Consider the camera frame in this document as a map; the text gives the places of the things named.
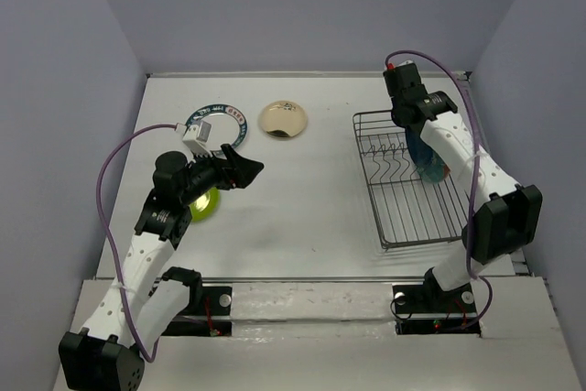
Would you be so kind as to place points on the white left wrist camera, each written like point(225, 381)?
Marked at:
point(195, 136)

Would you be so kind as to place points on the dark wire dish rack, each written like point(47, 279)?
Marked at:
point(408, 210)

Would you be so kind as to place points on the white plate with patterned rim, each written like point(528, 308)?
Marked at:
point(228, 125)

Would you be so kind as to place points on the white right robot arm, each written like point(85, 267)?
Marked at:
point(339, 196)

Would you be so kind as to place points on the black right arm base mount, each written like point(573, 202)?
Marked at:
point(415, 315)

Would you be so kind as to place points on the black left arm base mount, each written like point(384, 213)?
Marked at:
point(209, 318)

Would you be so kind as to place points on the lime green plate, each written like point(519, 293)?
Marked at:
point(204, 206)

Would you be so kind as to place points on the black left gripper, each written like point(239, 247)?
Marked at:
point(236, 172)

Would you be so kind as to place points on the red plate with teal flower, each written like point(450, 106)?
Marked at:
point(429, 166)

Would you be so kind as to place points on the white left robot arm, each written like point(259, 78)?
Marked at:
point(112, 348)

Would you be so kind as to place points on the cream beige plate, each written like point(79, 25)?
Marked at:
point(283, 119)

